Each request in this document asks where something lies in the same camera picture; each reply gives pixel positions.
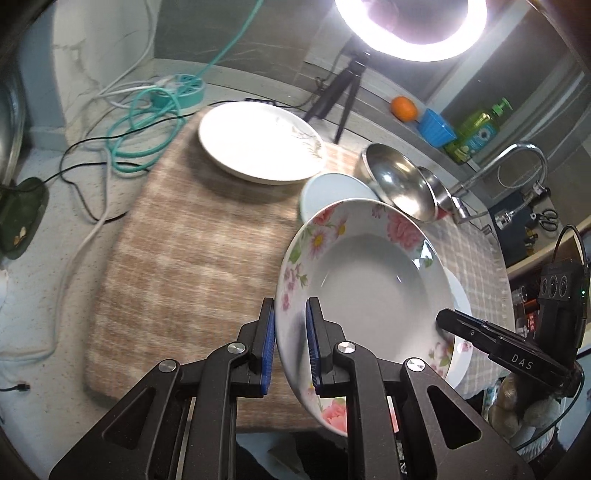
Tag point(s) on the orange fruit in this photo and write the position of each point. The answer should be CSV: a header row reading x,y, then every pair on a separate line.
x,y
404,109

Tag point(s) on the steel pot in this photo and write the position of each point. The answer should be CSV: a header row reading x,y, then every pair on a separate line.
x,y
9,124

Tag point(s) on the steel bowl with red outside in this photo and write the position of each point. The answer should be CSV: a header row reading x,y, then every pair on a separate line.
x,y
441,191

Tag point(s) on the plain white plate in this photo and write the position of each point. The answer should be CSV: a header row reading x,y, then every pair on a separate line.
x,y
461,300

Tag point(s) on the beige checked cloth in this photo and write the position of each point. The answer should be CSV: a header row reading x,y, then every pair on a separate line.
x,y
184,240

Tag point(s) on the dark green dish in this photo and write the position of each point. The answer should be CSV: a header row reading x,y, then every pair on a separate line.
x,y
23,217

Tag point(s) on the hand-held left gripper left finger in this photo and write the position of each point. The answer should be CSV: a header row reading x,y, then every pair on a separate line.
x,y
268,351

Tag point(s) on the floral rim deep plate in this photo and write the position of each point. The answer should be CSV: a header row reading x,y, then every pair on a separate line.
x,y
369,286

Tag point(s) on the green dish soap bottle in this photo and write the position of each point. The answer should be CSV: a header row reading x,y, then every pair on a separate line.
x,y
475,131

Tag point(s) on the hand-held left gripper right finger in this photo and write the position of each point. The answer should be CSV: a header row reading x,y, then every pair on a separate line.
x,y
314,351

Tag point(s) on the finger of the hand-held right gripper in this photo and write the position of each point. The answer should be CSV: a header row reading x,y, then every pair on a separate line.
x,y
471,330

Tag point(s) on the black scissors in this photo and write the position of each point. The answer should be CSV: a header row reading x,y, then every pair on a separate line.
x,y
547,220

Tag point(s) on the black inline light controller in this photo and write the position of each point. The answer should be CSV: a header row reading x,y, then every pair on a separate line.
x,y
261,101

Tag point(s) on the blue ribbed cup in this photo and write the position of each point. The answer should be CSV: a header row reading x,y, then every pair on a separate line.
x,y
436,129

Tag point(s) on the white ceramic bowl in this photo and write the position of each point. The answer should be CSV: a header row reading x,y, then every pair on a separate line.
x,y
332,189

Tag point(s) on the large white printed plate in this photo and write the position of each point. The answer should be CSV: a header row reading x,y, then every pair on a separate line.
x,y
249,138

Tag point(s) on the black tripod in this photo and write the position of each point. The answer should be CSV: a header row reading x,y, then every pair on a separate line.
x,y
332,90

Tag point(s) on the black plug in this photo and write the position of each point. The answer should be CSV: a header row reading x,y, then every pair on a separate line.
x,y
21,386

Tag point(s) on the chrome faucet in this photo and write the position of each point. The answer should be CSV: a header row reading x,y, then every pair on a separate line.
x,y
524,148

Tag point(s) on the large steel bowl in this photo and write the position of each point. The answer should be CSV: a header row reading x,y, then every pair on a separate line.
x,y
397,180

